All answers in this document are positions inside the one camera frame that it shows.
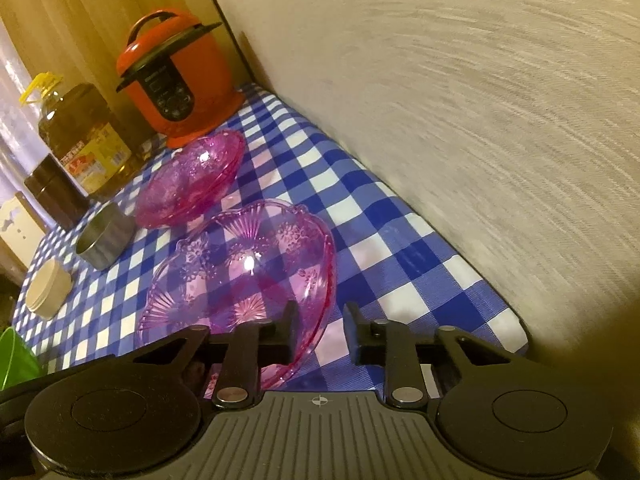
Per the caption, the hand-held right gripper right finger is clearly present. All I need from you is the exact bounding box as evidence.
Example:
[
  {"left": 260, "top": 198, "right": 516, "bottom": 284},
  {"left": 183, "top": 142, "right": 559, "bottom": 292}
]
[{"left": 342, "top": 302, "right": 521, "bottom": 408}]

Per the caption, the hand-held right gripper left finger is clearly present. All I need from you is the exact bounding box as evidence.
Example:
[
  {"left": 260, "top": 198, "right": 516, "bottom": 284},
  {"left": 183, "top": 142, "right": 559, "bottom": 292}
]
[{"left": 120, "top": 301, "right": 297, "bottom": 408}]

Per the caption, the large clear pink bowl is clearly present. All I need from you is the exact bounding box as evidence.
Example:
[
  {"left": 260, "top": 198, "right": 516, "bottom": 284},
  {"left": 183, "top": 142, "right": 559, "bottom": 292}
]
[{"left": 134, "top": 199, "right": 337, "bottom": 391}]

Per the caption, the round steel tin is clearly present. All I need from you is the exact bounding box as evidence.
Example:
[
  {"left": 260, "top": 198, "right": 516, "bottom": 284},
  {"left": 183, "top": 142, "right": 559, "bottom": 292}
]
[{"left": 75, "top": 203, "right": 136, "bottom": 270}]

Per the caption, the round cream tin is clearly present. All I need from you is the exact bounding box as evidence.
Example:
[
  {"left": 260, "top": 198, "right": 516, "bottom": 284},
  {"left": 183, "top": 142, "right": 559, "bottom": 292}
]
[{"left": 25, "top": 258, "right": 74, "bottom": 319}]

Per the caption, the green plastic bowl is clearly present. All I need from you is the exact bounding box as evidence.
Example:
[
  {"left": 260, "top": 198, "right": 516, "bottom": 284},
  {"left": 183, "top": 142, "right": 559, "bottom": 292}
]
[{"left": 0, "top": 326, "right": 42, "bottom": 392}]

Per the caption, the blue checked tablecloth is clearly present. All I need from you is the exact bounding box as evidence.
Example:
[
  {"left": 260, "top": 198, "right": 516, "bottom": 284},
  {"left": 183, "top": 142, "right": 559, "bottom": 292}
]
[{"left": 11, "top": 82, "right": 531, "bottom": 396}]

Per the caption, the red electric pressure cooker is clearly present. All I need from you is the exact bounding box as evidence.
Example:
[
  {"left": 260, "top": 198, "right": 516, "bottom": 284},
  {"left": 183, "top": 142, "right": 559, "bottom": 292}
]
[{"left": 116, "top": 8, "right": 246, "bottom": 149}]

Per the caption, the brown metal canister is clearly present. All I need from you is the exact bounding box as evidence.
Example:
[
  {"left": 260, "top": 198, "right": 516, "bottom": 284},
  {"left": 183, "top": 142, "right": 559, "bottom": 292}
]
[{"left": 23, "top": 155, "right": 91, "bottom": 233}]

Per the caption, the white wooden chair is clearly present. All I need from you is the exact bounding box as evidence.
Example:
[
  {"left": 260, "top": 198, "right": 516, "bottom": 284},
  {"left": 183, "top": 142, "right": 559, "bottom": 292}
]
[{"left": 0, "top": 199, "right": 46, "bottom": 271}]

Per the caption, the large cooking oil bottle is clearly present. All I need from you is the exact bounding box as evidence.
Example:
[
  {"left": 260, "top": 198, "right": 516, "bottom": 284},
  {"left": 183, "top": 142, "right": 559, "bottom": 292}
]
[{"left": 19, "top": 72, "right": 135, "bottom": 200}]

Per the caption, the pale patterned curtain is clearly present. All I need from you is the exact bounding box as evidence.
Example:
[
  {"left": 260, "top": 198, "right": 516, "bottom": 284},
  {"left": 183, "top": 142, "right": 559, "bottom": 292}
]
[{"left": 0, "top": 20, "right": 51, "bottom": 206}]

